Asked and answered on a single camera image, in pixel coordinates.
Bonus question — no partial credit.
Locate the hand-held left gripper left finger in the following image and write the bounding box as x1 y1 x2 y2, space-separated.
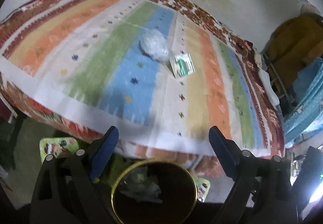
30 126 120 224

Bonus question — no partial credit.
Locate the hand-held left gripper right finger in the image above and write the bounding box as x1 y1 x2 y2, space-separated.
209 126 299 224

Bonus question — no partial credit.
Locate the dark gold-rimmed trash bin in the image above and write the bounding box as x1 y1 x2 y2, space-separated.
111 160 198 224

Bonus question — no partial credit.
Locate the green and white packet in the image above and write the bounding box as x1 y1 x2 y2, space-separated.
170 53 196 78

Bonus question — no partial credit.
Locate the clear plastic bag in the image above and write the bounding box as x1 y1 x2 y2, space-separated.
139 29 169 61

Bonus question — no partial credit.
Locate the green cartoon floor mat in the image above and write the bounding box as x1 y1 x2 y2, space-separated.
40 137 210 202

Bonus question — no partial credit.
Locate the blue patterned cloth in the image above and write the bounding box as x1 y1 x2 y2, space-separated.
283 59 323 144

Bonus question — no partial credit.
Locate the striped pastel blanket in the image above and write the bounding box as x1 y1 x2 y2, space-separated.
0 0 273 159

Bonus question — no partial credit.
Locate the white cloth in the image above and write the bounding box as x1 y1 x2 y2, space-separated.
254 48 279 105

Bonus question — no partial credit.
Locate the metal rack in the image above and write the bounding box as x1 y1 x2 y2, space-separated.
262 54 303 114

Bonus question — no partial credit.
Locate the yellow hanging garment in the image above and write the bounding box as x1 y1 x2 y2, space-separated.
262 14 323 93

